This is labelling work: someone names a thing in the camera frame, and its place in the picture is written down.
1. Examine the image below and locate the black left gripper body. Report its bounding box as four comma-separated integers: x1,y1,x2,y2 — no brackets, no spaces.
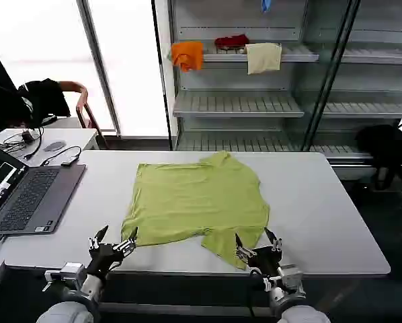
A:
85,243,124,281

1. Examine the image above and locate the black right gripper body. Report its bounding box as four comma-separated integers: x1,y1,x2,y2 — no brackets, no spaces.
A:
245,246,284,279

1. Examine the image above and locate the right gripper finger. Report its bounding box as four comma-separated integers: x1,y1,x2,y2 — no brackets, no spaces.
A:
234,231,258,262
264,227,284,253

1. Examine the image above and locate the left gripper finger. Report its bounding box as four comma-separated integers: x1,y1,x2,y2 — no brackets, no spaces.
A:
112,226,139,259
88,225,110,251

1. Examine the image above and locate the green t-shirt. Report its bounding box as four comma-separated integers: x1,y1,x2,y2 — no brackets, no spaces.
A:
120,150,271,271

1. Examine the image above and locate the grey open laptop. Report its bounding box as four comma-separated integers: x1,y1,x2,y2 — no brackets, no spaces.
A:
0,140,87,236

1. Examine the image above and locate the small white side table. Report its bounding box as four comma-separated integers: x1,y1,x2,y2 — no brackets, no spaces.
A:
0,127,99,168

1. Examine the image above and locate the brown wooden chair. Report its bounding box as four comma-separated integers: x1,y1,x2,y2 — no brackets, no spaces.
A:
58,80,110,149

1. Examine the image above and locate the black bag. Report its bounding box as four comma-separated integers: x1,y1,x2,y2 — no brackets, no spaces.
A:
354,124,402,192

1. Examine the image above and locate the grey metal shelf rack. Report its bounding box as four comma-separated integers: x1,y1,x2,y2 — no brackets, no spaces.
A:
151,0,320,152

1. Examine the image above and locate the black jacket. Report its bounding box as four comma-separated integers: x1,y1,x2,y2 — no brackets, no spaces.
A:
17,78,71,126

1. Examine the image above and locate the black rounded chair back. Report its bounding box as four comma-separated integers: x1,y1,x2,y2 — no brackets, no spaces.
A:
0,83,32,136

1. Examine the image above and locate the glass door shelf cabinet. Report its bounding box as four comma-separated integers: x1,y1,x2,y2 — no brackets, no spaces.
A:
301,0,402,166

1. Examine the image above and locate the black cable with dongle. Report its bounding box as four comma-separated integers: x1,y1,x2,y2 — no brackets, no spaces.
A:
40,145,82,168

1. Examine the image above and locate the black loose cable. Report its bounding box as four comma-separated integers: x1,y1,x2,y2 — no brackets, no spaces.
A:
23,126,44,161

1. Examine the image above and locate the grey window frame post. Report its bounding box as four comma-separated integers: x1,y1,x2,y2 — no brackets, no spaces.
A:
76,0,122,137

